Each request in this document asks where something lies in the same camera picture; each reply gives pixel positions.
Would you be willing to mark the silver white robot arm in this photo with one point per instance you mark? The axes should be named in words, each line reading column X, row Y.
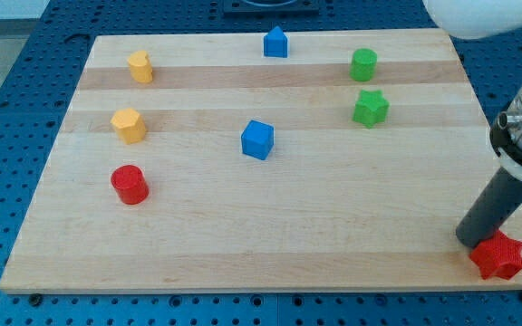
column 467, row 19

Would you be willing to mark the blue cube block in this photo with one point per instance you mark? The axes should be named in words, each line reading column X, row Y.
column 257, row 139

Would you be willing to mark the wooden board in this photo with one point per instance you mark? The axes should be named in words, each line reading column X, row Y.
column 335, row 207

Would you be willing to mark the blue house-shaped block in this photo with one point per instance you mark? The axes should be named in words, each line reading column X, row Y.
column 275, row 43

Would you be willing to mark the green star block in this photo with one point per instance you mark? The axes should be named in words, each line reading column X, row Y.
column 371, row 108

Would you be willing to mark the red cylinder block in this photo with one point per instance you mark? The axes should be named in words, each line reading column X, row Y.
column 129, row 184

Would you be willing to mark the yellow hexagon block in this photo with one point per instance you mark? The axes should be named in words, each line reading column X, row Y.
column 129, row 125

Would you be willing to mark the green cylinder block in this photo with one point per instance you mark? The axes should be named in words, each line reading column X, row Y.
column 363, row 64

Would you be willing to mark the yellow heart block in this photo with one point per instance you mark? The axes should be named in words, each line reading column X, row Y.
column 140, row 67

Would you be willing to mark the grey cylindrical pointer rod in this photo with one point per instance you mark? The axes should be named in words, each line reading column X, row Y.
column 496, row 203

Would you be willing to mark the red star block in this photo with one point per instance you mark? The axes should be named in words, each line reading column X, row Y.
column 499, row 256

